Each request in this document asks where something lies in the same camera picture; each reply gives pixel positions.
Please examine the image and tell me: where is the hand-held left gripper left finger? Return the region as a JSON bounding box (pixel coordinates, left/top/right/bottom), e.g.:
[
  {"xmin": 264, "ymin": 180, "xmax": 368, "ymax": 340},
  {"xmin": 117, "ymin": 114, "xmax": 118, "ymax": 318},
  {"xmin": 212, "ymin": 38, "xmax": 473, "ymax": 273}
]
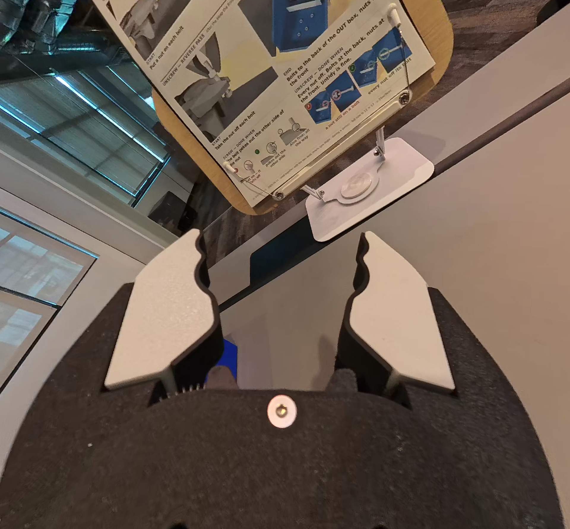
[{"xmin": 104, "ymin": 228, "xmax": 224, "ymax": 394}]

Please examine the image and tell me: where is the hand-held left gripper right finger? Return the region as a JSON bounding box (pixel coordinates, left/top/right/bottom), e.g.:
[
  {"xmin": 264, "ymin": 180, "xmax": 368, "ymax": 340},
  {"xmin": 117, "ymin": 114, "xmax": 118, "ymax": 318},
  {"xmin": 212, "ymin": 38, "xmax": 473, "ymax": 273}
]
[{"xmin": 334, "ymin": 230, "xmax": 457, "ymax": 398}]

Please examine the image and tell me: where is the blue plastic bin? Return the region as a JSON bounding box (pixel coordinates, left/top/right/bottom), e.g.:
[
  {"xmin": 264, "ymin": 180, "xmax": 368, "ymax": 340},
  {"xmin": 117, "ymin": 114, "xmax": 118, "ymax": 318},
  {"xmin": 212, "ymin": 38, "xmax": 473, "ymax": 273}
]
[{"xmin": 218, "ymin": 339, "xmax": 240, "ymax": 380}]

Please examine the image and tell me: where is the white framed glass panel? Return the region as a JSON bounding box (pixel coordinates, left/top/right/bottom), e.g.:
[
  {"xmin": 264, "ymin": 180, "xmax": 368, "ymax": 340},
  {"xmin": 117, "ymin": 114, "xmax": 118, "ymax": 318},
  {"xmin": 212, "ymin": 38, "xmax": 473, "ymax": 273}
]
[{"xmin": 0, "ymin": 213, "xmax": 99, "ymax": 391}]

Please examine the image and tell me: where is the glass window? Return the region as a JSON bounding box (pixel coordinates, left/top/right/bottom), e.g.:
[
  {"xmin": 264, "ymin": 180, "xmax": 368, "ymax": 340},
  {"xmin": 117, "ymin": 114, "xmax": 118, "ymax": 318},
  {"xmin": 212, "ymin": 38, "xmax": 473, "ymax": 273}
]
[{"xmin": 0, "ymin": 61, "xmax": 172, "ymax": 209}]

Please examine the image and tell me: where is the printed instruction sheet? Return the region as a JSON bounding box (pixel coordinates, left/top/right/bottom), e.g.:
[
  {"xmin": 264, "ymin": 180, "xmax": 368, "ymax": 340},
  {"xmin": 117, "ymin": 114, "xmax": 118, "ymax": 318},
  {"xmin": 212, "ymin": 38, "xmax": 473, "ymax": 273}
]
[{"xmin": 62, "ymin": 0, "xmax": 437, "ymax": 209}]

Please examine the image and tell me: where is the wooden book stand board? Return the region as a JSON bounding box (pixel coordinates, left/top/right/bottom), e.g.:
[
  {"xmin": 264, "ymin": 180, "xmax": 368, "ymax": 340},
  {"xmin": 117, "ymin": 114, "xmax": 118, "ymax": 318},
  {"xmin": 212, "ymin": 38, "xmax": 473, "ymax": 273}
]
[{"xmin": 62, "ymin": 0, "xmax": 455, "ymax": 216}]

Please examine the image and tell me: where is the white-tipped wire page clip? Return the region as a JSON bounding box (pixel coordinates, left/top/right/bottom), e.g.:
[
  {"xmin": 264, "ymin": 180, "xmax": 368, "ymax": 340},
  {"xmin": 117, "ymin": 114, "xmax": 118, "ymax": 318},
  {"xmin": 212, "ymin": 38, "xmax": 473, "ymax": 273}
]
[
  {"xmin": 222, "ymin": 161, "xmax": 286, "ymax": 200},
  {"xmin": 387, "ymin": 2, "xmax": 411, "ymax": 104}
]

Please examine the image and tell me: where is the silver ceiling duct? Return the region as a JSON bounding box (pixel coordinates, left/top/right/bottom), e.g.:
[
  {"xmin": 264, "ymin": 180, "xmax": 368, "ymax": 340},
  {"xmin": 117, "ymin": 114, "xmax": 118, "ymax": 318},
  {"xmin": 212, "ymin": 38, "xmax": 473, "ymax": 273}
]
[{"xmin": 0, "ymin": 0, "xmax": 90, "ymax": 48}]

